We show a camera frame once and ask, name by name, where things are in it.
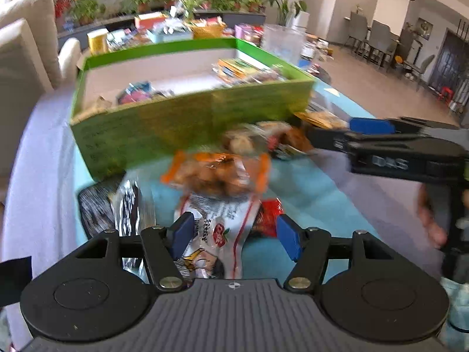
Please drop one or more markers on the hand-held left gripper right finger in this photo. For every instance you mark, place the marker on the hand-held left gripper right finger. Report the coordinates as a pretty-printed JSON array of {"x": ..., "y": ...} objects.
[{"x": 289, "y": 236}]

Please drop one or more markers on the red flower bouquet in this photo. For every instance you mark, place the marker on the red flower bouquet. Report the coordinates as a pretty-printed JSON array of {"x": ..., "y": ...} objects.
[{"x": 66, "y": 3}]

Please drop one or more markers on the red plastic stool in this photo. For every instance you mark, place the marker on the red plastic stool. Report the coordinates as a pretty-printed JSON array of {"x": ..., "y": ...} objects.
[{"x": 444, "y": 94}]

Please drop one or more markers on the person's right hand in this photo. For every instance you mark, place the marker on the person's right hand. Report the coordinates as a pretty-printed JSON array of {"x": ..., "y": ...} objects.
[{"x": 430, "y": 216}]

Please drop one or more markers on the beige sofa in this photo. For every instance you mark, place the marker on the beige sofa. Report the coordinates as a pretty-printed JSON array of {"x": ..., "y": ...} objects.
[{"x": 25, "y": 62}]

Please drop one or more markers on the yellow woven basket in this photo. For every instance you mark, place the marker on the yellow woven basket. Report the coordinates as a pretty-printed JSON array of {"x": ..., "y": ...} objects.
[{"x": 208, "y": 29}]

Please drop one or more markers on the framed wall picture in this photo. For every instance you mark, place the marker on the framed wall picture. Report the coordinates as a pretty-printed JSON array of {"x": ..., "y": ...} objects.
[{"x": 425, "y": 29}]

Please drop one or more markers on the yellow cracker packet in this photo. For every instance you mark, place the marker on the yellow cracker packet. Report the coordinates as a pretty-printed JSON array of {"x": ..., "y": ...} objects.
[{"x": 236, "y": 69}]

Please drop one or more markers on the pink striped snack packet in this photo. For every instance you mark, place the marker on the pink striped snack packet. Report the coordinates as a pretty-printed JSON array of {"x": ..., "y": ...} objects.
[{"x": 135, "y": 91}]

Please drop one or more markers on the grey dining chair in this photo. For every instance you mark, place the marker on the grey dining chair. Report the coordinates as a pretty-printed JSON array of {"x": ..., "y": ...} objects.
[
  {"x": 417, "y": 69},
  {"x": 383, "y": 40},
  {"x": 357, "y": 31}
]

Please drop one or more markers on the green cardboard box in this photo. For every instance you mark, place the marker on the green cardboard box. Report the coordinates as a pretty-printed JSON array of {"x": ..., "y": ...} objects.
[{"x": 190, "y": 117}]

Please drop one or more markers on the clear packet of brown snacks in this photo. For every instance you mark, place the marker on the clear packet of brown snacks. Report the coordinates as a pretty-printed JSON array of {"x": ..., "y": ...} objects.
[{"x": 263, "y": 137}]

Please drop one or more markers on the dark wooden door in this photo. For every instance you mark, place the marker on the dark wooden door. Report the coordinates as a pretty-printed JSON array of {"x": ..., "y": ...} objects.
[{"x": 450, "y": 60}]

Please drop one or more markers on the blue plastic basket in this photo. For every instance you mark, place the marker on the blue plastic basket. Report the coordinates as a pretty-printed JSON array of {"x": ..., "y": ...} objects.
[{"x": 170, "y": 35}]

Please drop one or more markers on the glass mug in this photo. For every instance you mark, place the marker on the glass mug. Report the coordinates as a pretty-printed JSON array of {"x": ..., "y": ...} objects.
[{"x": 284, "y": 42}]

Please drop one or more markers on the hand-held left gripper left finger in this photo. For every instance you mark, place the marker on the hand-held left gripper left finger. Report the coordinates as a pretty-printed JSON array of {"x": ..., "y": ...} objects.
[{"x": 183, "y": 234}]

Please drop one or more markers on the orange nut snack packet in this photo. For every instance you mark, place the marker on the orange nut snack packet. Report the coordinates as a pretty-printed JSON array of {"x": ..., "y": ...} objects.
[{"x": 216, "y": 174}]

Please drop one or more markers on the beige wafer bar packet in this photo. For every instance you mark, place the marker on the beige wafer bar packet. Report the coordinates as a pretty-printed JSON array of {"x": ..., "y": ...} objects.
[{"x": 322, "y": 119}]

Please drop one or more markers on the spider plant in vase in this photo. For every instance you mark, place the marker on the spider plant in vase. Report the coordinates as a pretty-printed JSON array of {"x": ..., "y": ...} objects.
[{"x": 188, "y": 2}]

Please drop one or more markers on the clear packet of black snacks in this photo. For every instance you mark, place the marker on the clear packet of black snacks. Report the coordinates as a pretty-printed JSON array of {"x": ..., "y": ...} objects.
[{"x": 95, "y": 209}]

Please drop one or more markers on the large leaf potted plant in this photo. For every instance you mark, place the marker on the large leaf potted plant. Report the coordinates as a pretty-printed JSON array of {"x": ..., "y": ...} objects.
[{"x": 285, "y": 3}]

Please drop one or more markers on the silver foil snack packet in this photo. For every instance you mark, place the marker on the silver foil snack packet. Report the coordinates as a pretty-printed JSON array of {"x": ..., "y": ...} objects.
[{"x": 132, "y": 212}]

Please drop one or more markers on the orange box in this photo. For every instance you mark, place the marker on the orange box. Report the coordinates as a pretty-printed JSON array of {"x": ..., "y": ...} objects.
[{"x": 150, "y": 20}]

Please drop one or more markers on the yellow can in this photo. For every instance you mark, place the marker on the yellow can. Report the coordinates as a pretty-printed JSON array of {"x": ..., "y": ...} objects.
[{"x": 97, "y": 41}]

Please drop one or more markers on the white red cartoon snack packet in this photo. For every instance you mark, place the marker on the white red cartoon snack packet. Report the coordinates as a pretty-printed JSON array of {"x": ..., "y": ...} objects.
[{"x": 220, "y": 231}]

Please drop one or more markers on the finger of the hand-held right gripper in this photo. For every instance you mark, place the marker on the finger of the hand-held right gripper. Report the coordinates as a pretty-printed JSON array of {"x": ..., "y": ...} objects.
[
  {"x": 328, "y": 139},
  {"x": 370, "y": 125}
]

